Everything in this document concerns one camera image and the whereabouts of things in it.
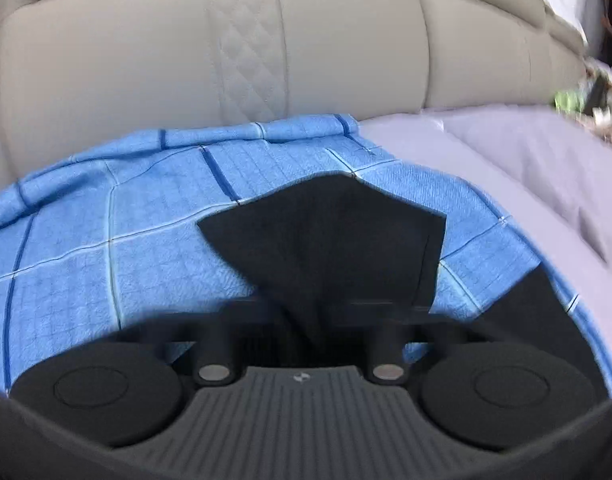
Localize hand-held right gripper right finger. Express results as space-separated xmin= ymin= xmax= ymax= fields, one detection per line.
xmin=330 ymin=301 xmax=468 ymax=385

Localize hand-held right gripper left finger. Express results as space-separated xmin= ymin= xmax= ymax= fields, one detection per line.
xmin=121 ymin=299 xmax=288 ymax=387

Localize black pants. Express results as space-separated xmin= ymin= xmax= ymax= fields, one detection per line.
xmin=198 ymin=172 xmax=612 ymax=401

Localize blue checked bed sheet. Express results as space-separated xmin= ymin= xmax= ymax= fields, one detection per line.
xmin=0 ymin=113 xmax=612 ymax=396

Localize lavender quilt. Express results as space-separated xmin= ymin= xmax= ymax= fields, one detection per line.
xmin=358 ymin=102 xmax=612 ymax=397

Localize beige padded headboard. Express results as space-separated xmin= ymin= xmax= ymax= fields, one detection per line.
xmin=0 ymin=0 xmax=603 ymax=202

